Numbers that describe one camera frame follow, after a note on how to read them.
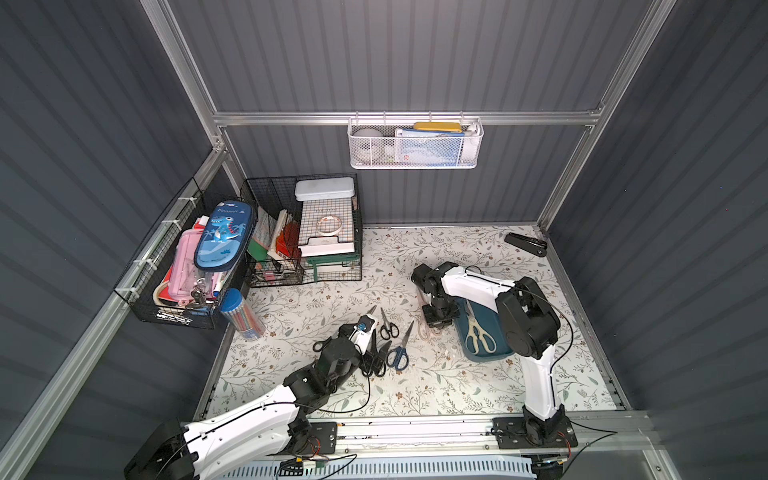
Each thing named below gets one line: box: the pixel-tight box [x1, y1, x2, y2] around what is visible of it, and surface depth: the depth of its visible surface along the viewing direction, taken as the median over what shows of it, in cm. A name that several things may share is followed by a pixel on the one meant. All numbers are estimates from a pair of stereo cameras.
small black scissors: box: [380, 307, 399, 341], surface depth 94 cm
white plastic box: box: [294, 177, 355, 202], surface depth 104 cm
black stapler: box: [504, 232, 548, 257], surface depth 117 cm
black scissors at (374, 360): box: [362, 329, 392, 377], surface depth 72 cm
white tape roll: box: [352, 128, 385, 165], surface depth 89 cm
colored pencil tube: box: [220, 288, 266, 340], surface depth 82 cm
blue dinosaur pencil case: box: [194, 200, 256, 272], surface depth 71 cm
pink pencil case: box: [167, 229, 205, 307], surface depth 70 cm
